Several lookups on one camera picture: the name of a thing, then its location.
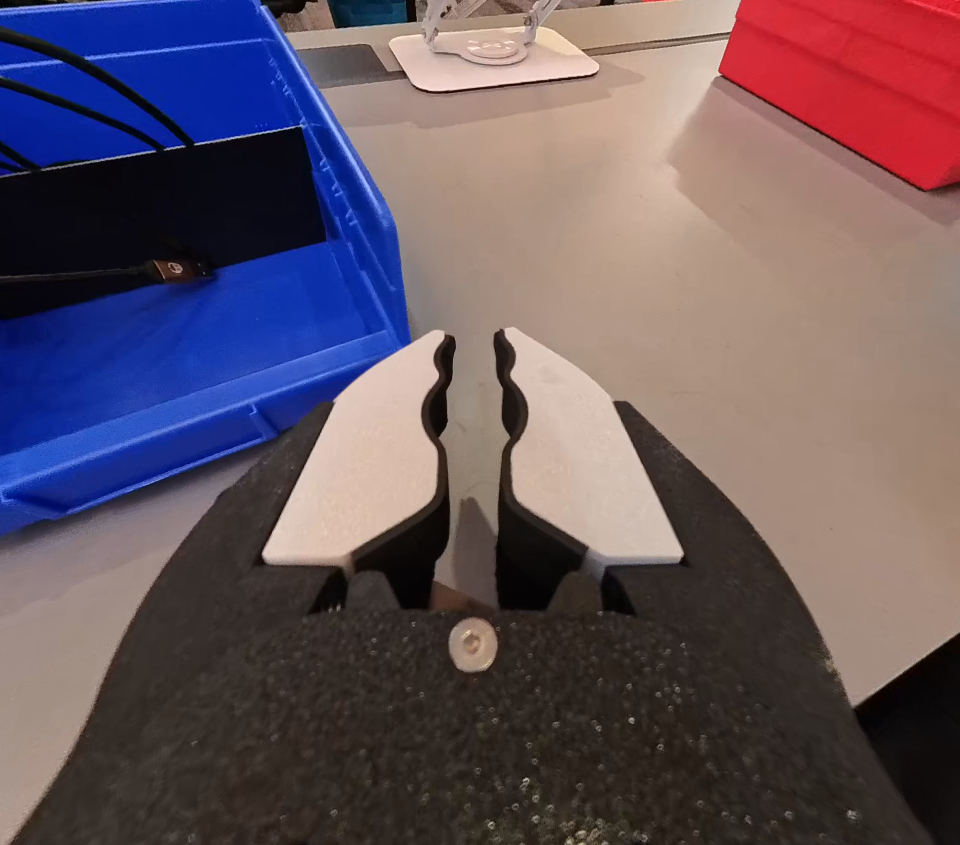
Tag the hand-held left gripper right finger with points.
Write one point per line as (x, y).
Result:
(592, 477)

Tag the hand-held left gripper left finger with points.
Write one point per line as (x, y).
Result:
(352, 477)

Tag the blue plastic bin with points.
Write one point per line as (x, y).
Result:
(187, 372)

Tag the red plastic bin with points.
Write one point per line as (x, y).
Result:
(840, 72)

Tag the grey desk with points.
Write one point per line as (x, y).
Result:
(600, 222)

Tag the black bin divider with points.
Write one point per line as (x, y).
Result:
(187, 200)

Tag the white tablet stand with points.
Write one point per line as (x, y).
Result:
(555, 65)

